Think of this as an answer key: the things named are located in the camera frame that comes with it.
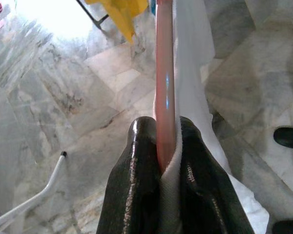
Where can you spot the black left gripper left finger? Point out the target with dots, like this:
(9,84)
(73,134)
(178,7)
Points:
(129,182)

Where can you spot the black robot foot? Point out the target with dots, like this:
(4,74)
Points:
(289,137)

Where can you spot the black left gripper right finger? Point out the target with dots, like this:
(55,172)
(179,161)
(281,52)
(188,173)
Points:
(205,185)

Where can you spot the black metal drying rack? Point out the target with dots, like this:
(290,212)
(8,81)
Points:
(95,18)

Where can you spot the yellow printed T-shirt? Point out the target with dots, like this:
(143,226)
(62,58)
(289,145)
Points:
(122,14)

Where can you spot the grey folding table white legs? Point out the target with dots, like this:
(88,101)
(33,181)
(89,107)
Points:
(51,175)

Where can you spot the pink plastic hanger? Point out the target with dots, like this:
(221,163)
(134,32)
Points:
(164,73)

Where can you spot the white shirt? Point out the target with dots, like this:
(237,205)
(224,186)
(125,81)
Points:
(190,73)

